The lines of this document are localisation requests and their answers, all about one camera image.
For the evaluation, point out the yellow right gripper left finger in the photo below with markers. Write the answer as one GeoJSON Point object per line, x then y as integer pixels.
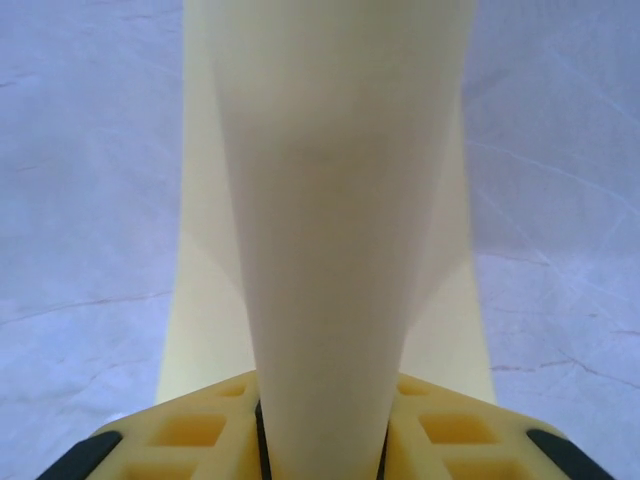
{"type": "Point", "coordinates": [165, 435]}

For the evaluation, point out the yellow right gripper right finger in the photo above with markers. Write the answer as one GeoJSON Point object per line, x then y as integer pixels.
{"type": "Point", "coordinates": [475, 435]}

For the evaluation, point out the yellow cloth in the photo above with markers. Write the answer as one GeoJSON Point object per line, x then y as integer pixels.
{"type": "Point", "coordinates": [320, 200]}

